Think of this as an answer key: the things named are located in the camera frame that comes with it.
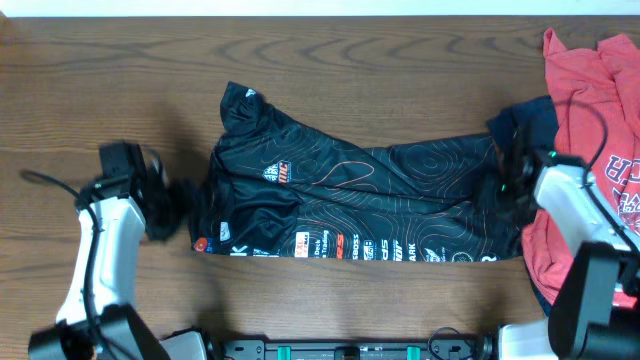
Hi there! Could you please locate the black orange-patterned jersey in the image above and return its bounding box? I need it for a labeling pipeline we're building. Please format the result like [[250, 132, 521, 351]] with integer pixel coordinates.
[[190, 82, 522, 262]]

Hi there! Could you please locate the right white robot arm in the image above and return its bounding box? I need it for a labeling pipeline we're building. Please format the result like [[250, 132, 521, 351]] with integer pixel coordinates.
[[493, 139, 639, 359]]

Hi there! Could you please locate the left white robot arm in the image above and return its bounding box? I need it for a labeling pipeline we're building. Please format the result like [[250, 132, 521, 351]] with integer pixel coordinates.
[[28, 175, 210, 360]]

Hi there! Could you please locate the navy blue garment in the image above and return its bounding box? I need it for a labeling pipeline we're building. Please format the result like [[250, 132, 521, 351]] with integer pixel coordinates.
[[487, 96, 559, 155]]

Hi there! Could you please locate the red printed t-shirt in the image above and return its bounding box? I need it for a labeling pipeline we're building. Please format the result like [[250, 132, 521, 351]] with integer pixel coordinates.
[[522, 28, 639, 305]]

